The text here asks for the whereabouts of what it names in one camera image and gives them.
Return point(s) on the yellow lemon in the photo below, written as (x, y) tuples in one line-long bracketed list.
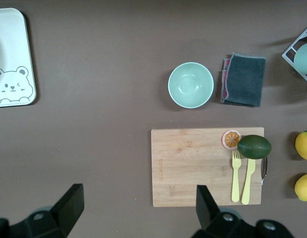
[(304, 187)]

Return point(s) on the pale green cup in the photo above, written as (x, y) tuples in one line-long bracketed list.
[(304, 58)]

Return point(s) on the yellow plastic fork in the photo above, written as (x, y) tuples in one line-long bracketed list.
[(235, 178)]

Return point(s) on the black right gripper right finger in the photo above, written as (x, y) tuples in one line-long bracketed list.
[(209, 213)]

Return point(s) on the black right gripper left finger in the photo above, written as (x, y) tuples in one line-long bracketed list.
[(66, 213)]

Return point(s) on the yellow plastic knife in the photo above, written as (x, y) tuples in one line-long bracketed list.
[(248, 181)]

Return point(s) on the cream bear print tray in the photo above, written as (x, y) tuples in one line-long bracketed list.
[(17, 44)]

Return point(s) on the dark green avocado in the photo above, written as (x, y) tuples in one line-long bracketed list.
[(254, 146)]

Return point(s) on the pale green bowl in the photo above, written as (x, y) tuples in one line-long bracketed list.
[(191, 85)]

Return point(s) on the orange fruit slice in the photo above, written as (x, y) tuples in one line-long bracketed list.
[(230, 139)]

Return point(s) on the wooden cutting board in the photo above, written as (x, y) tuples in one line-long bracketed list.
[(193, 168)]

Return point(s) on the grey folded cloth pink lining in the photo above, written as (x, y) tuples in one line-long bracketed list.
[(245, 79)]

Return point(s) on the round yellow citrus fruit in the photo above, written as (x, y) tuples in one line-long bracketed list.
[(304, 146)]

